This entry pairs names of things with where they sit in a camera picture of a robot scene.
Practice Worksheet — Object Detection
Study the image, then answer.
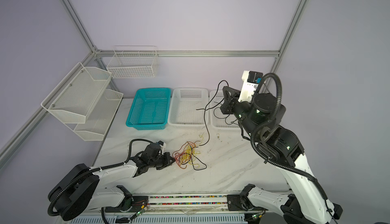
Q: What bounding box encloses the teal plastic basket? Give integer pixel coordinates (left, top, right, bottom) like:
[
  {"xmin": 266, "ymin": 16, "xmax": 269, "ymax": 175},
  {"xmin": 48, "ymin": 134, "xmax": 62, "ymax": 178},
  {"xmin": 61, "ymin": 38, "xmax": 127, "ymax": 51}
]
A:
[{"xmin": 126, "ymin": 88, "xmax": 171, "ymax": 130}]

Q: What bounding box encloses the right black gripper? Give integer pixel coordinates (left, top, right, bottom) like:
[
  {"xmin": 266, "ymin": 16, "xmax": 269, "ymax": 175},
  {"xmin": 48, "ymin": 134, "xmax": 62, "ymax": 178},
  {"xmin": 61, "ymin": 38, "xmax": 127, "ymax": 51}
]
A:
[{"xmin": 217, "ymin": 83, "xmax": 259, "ymax": 139}]

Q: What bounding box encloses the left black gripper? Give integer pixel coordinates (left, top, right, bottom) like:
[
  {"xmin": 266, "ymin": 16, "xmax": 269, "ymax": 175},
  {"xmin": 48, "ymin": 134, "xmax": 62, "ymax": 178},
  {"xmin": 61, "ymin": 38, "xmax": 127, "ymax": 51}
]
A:
[{"xmin": 149, "ymin": 152, "xmax": 175, "ymax": 170}]

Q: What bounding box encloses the upper white mesh shelf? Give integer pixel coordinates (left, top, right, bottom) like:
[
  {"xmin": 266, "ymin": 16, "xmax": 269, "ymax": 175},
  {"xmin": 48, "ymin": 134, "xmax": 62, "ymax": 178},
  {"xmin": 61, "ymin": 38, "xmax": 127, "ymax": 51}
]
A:
[{"xmin": 41, "ymin": 63, "xmax": 112, "ymax": 124}]

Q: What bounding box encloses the white mesh shelf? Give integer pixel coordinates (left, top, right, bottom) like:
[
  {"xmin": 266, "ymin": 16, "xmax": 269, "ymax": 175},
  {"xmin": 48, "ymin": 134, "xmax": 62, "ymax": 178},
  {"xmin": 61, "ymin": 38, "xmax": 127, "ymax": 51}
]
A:
[
  {"xmin": 73, "ymin": 89, "xmax": 123, "ymax": 141},
  {"xmin": 41, "ymin": 63, "xmax": 112, "ymax": 124}
]

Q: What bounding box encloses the red cable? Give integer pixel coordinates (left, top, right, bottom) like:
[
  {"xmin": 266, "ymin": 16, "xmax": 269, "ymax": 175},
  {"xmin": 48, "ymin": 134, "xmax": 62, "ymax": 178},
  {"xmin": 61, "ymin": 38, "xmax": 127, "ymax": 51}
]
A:
[{"xmin": 172, "ymin": 141, "xmax": 199, "ymax": 170}]

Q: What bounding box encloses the yellow cable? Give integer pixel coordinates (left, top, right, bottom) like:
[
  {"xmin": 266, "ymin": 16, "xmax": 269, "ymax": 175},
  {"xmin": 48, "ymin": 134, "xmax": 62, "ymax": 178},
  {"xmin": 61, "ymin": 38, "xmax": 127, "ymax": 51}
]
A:
[{"xmin": 179, "ymin": 134, "xmax": 205, "ymax": 167}]

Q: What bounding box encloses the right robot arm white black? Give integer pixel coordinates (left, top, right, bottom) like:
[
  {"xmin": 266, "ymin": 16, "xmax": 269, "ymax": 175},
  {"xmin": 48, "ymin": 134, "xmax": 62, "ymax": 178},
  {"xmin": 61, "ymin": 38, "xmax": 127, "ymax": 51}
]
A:
[{"xmin": 220, "ymin": 71, "xmax": 343, "ymax": 224}]

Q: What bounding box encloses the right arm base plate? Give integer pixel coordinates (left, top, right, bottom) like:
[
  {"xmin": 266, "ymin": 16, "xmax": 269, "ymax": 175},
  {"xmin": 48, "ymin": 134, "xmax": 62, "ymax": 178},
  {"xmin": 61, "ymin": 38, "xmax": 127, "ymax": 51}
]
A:
[{"xmin": 226, "ymin": 195, "xmax": 267, "ymax": 211}]

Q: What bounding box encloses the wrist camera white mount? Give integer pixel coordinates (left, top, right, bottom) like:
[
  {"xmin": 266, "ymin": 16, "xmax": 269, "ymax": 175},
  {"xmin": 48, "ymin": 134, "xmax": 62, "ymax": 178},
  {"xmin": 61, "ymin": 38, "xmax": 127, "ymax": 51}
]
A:
[
  {"xmin": 238, "ymin": 71, "xmax": 263, "ymax": 102},
  {"xmin": 157, "ymin": 141, "xmax": 167, "ymax": 154}
]

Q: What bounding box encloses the white wire wall basket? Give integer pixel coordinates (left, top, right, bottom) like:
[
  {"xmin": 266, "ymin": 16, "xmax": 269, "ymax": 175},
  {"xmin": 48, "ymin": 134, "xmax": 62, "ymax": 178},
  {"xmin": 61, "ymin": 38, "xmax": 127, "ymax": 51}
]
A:
[{"xmin": 107, "ymin": 46, "xmax": 159, "ymax": 79}]

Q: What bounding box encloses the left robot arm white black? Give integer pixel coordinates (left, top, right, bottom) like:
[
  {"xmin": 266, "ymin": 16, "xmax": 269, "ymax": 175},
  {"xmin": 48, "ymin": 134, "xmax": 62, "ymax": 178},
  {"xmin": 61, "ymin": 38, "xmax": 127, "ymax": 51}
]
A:
[{"xmin": 47, "ymin": 139, "xmax": 175, "ymax": 222}]

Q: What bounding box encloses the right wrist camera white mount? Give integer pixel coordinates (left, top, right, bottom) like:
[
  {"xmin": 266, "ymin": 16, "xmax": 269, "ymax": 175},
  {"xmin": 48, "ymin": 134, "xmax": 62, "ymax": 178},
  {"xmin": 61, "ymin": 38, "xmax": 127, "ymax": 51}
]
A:
[{"xmin": 238, "ymin": 71, "xmax": 263, "ymax": 102}]

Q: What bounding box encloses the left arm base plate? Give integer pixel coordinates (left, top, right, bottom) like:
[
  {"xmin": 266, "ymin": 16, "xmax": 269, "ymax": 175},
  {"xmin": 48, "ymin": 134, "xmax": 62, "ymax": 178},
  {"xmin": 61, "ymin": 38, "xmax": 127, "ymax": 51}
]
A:
[{"xmin": 105, "ymin": 196, "xmax": 149, "ymax": 213}]

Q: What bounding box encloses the lower white mesh shelf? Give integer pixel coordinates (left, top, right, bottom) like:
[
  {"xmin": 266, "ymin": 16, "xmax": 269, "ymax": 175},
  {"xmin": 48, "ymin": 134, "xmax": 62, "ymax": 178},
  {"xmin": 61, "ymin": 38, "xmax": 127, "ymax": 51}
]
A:
[{"xmin": 73, "ymin": 89, "xmax": 123, "ymax": 141}]

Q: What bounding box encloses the middle white plastic basket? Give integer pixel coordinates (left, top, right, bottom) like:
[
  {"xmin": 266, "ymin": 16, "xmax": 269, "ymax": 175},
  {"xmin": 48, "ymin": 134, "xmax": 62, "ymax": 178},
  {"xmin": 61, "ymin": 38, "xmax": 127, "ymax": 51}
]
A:
[{"xmin": 168, "ymin": 87, "xmax": 209, "ymax": 128}]

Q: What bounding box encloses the right white plastic basket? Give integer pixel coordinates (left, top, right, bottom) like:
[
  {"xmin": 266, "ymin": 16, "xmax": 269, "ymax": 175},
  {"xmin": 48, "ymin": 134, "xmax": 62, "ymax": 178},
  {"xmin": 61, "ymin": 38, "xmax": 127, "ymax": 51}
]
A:
[{"xmin": 209, "ymin": 90, "xmax": 240, "ymax": 132}]

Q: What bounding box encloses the black cable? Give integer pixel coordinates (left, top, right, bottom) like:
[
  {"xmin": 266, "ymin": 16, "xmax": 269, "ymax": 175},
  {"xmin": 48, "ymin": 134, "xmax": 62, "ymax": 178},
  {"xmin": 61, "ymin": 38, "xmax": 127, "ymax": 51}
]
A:
[{"xmin": 182, "ymin": 80, "xmax": 250, "ymax": 171}]

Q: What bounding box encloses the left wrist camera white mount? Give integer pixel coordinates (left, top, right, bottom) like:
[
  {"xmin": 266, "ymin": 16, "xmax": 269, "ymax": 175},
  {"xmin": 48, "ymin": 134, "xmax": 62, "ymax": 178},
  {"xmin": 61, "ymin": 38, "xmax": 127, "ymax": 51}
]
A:
[{"xmin": 157, "ymin": 141, "xmax": 167, "ymax": 154}]

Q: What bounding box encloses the white plastic basket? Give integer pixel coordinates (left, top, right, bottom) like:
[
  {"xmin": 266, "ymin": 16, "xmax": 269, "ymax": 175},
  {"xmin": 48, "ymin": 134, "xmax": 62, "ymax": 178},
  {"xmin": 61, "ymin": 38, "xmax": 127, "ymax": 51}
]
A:
[
  {"xmin": 168, "ymin": 87, "xmax": 209, "ymax": 128},
  {"xmin": 209, "ymin": 90, "xmax": 240, "ymax": 132}
]

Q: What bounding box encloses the aluminium frame back bar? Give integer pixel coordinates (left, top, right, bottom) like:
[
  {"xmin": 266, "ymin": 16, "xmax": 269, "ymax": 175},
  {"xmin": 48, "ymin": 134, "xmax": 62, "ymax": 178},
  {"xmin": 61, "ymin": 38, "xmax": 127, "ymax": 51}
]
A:
[{"xmin": 95, "ymin": 50, "xmax": 280, "ymax": 57}]

